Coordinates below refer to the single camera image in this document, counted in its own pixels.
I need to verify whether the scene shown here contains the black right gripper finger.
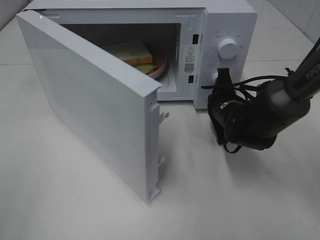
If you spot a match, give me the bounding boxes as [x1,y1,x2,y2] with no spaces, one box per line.
[216,68,233,87]

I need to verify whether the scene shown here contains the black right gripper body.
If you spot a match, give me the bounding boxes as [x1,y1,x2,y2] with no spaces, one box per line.
[207,84,248,145]

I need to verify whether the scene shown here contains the white timer knob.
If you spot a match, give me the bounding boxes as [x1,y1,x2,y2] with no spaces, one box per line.
[211,72,219,86]

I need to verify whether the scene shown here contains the pink round plate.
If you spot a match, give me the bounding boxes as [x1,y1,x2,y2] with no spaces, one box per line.
[146,44,168,79]

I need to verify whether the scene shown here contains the white bread sandwich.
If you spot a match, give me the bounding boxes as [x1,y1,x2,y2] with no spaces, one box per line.
[102,41,158,74]

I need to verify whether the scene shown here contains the white microwave door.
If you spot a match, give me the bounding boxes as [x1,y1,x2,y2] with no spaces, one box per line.
[16,10,169,202]

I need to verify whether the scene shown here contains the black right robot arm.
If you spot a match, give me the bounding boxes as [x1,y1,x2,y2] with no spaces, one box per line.
[204,41,320,154]

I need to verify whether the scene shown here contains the upper white power knob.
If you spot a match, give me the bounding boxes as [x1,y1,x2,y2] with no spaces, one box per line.
[217,37,239,60]

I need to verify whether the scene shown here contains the white warning label sticker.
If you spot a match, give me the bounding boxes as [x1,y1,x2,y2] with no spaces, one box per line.
[183,44,199,74]

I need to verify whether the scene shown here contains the white microwave oven body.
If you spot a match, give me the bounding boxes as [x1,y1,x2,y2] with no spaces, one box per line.
[21,0,257,109]

